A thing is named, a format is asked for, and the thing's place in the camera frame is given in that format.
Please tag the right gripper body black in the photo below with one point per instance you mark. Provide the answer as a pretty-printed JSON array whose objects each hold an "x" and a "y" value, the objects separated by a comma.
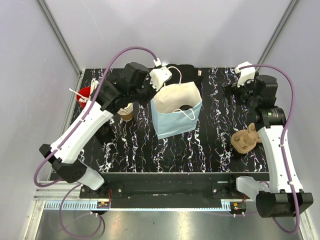
[{"x": 244, "y": 93}]

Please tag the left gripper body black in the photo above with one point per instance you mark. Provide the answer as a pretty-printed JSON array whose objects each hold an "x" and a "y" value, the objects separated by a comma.
[{"x": 143, "y": 95}]

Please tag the stack of paper cups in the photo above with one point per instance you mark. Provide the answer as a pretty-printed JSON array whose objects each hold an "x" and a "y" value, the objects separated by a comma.
[{"x": 126, "y": 113}]

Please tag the blue white paper bag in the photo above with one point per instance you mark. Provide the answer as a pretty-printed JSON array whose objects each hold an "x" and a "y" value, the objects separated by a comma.
[{"x": 167, "y": 118}]

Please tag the single black cup lid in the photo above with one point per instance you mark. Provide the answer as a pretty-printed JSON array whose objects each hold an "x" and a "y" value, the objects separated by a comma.
[{"x": 185, "y": 107}]

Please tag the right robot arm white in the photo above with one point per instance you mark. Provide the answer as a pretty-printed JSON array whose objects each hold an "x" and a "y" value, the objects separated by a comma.
[{"x": 285, "y": 196}]

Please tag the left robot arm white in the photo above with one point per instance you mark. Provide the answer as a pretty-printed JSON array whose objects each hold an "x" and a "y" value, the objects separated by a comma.
[{"x": 134, "y": 84}]

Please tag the brown cup carrier on table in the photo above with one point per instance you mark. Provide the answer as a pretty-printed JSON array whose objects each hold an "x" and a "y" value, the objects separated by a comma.
[{"x": 243, "y": 141}]

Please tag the black folded cloth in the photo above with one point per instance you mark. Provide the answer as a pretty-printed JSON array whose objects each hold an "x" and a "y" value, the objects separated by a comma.
[{"x": 189, "y": 73}]

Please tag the red cup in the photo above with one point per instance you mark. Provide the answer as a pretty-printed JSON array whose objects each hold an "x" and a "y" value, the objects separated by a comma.
[{"x": 82, "y": 96}]

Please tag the stack of black lids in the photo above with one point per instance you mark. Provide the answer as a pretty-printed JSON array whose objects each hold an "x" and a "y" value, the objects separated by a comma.
[{"x": 105, "y": 134}]

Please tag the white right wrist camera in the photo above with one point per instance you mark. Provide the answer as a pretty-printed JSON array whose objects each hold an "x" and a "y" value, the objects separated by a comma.
[{"x": 246, "y": 73}]

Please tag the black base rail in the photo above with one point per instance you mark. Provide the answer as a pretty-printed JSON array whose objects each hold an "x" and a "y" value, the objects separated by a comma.
[{"x": 169, "y": 190}]

